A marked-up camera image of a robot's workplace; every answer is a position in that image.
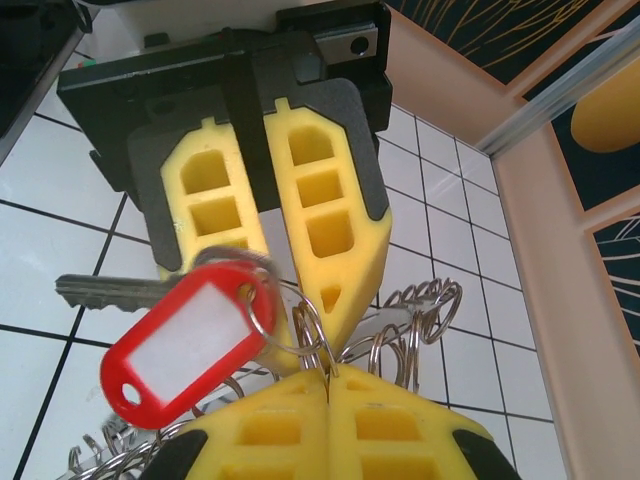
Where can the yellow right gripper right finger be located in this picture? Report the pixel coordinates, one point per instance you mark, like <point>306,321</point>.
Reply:
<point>400,440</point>

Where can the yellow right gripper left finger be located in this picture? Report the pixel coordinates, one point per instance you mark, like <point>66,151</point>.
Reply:
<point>280,440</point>

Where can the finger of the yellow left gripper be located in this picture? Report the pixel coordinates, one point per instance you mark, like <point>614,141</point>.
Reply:
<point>360,260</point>
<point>175,210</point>

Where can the round metal keyring plate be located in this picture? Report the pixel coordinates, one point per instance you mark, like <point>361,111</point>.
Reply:
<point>395,320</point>

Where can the silver key with red tag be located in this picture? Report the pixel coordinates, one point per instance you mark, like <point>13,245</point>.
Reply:
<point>110,295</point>

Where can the red plastic key tag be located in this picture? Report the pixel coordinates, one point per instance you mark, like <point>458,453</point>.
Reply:
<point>190,335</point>

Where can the dark panel with feather leaves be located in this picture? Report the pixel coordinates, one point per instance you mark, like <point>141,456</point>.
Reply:
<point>625,280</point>

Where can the dark panel with yellow oval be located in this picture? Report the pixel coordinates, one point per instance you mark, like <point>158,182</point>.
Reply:
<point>600,120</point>

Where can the aluminium frame post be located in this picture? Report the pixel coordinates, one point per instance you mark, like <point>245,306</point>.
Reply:
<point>550,107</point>

